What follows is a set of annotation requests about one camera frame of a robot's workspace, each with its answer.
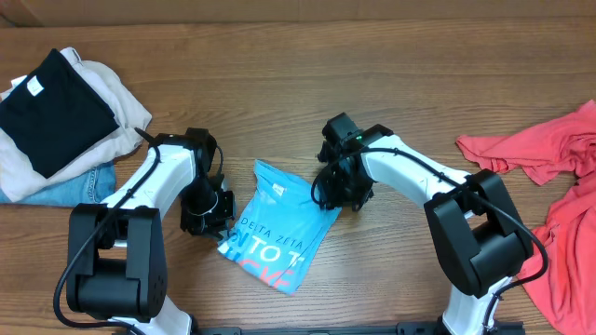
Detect red t-shirt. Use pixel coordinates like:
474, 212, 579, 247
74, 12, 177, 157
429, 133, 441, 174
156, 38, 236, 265
455, 100, 595, 334

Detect folded beige garment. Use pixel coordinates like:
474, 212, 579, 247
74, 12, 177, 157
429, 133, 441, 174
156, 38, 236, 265
1, 47, 152, 203

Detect folded blue jeans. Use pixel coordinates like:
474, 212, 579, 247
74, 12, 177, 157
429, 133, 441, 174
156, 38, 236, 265
17, 162, 116, 208

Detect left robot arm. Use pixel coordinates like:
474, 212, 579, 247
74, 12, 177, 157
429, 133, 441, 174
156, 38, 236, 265
53, 127, 237, 334

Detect folded black shirt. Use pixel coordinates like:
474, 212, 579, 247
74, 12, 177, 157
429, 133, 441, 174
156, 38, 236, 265
1, 49, 118, 179

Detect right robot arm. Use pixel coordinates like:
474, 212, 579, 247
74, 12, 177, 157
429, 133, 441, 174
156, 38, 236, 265
311, 114, 534, 334

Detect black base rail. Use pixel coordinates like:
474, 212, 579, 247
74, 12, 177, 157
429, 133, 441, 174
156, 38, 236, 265
190, 320, 526, 335

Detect light blue t-shirt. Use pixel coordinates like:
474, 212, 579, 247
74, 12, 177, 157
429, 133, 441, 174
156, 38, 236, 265
218, 160, 341, 295

